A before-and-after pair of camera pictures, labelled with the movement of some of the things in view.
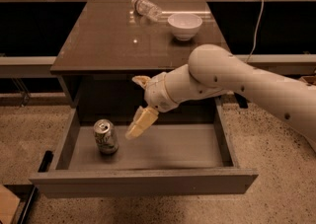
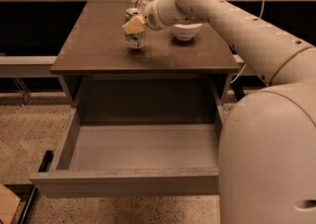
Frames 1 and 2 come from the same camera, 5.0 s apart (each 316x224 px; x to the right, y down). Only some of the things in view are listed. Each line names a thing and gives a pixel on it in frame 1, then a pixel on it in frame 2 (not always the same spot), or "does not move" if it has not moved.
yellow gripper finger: [143, 118] to [134, 26]
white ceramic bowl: [185, 26] does not move
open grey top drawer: [161, 160] does not move
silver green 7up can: [106, 135] to [133, 40]
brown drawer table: [118, 38] does not move
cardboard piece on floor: [9, 203] does not move
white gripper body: [157, 94] to [151, 15]
